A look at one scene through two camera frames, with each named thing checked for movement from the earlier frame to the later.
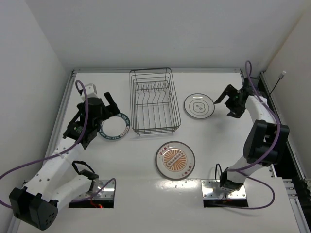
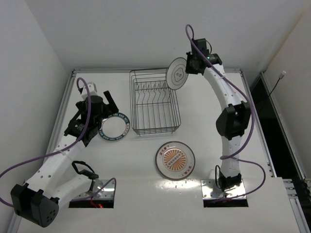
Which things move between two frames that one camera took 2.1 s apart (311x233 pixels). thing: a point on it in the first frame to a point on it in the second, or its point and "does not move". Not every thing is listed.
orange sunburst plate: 175,160 does not move
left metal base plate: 100,189 does not move
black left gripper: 107,109 does not move
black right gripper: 231,101 to 190,64
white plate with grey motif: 199,106 to 176,75
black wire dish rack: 154,106 does not move
